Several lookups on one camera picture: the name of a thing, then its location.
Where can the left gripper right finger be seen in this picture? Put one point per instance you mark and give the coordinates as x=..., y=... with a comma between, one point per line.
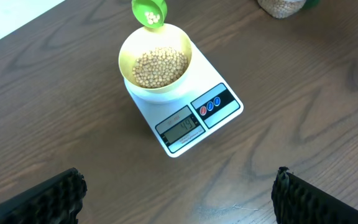
x=297, y=202

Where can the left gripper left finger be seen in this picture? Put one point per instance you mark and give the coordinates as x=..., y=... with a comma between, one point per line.
x=57, y=200

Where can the yellow bowl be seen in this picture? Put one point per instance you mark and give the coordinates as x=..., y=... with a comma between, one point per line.
x=145, y=39

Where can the soybeans in yellow bowl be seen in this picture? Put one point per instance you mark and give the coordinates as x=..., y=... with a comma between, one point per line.
x=159, y=67

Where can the white digital kitchen scale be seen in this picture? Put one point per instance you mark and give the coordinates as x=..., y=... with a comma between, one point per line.
x=181, y=118

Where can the clear container of soybeans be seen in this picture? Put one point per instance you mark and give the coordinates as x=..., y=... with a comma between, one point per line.
x=281, y=9

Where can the green plastic measuring scoop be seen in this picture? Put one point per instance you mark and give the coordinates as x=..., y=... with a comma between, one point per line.
x=150, y=13

